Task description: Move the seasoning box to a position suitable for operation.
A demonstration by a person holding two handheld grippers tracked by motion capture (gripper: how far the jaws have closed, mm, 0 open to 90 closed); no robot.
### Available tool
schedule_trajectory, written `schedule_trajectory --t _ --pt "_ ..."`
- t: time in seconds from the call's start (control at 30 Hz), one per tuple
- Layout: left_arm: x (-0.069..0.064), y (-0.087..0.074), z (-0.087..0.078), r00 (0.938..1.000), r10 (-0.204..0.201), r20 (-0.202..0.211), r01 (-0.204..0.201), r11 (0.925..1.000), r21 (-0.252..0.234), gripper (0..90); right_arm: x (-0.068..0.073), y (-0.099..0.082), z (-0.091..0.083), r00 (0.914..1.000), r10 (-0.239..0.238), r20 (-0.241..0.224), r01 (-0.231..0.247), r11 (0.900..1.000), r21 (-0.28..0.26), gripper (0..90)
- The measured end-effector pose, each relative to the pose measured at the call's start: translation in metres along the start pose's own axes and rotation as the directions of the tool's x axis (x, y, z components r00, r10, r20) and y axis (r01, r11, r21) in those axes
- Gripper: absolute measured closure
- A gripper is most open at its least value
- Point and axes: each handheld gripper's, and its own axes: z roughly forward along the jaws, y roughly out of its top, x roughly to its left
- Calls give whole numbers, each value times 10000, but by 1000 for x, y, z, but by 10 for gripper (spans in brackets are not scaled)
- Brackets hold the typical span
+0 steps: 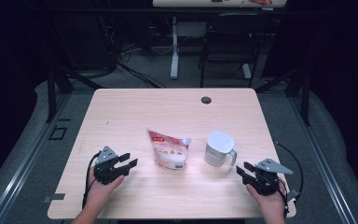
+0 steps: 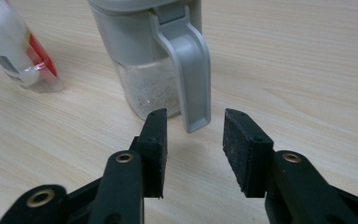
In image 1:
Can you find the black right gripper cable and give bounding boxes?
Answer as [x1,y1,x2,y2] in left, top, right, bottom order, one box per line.
[273,140,305,218]

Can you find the person's left hand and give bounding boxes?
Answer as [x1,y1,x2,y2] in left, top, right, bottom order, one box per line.
[85,167,126,207]

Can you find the black folding chair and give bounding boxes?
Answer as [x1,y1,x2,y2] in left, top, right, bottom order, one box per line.
[199,12,276,89]

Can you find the white standing desk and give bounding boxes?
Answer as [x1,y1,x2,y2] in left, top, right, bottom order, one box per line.
[152,0,288,80]

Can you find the black floor cables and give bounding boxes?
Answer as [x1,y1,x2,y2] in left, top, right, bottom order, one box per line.
[115,43,166,89]

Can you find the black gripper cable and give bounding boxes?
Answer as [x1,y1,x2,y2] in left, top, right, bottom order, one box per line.
[81,150,102,209]
[273,140,305,218]

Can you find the white lidded cup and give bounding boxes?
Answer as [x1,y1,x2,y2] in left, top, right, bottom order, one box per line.
[203,130,239,168]

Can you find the person's right hand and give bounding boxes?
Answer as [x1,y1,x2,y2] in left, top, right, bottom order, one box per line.
[245,181,289,217]

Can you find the red and white spout pouch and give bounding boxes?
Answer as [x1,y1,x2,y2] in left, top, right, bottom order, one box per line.
[146,128,193,172]

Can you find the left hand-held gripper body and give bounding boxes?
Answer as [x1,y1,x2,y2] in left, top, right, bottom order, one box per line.
[92,146,127,187]

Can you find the metal floor rail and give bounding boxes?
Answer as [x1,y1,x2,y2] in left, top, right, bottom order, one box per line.
[0,92,73,224]
[287,92,358,224]

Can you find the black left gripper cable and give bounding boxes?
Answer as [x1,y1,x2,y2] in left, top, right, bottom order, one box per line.
[81,150,102,209]

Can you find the grey tape strip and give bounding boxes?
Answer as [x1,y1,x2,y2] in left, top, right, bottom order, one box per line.
[42,192,66,203]

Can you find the black metal stand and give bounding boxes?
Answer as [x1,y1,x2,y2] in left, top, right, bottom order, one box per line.
[255,65,312,127]
[45,65,104,124]

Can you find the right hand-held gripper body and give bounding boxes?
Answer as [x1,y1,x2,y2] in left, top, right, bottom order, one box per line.
[243,158,294,197]

